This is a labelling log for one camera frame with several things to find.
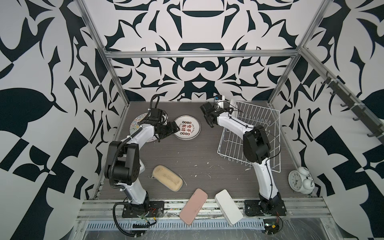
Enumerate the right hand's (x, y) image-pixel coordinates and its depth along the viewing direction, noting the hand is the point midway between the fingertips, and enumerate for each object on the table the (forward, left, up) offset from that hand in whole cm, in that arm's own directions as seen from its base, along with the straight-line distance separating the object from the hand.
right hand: (233, 108), depth 92 cm
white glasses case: (-50, +8, -14) cm, 53 cm away
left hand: (-9, +35, -7) cm, 37 cm away
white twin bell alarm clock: (-40, -27, -8) cm, 49 cm away
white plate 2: (+5, -1, -1) cm, 5 cm away
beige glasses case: (-36, +38, -13) cm, 55 cm away
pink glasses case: (-49, +25, -16) cm, 57 cm away
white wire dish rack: (+7, -17, -14) cm, 23 cm away
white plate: (-3, +27, -15) cm, 31 cm away
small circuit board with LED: (-57, -11, -19) cm, 61 cm away
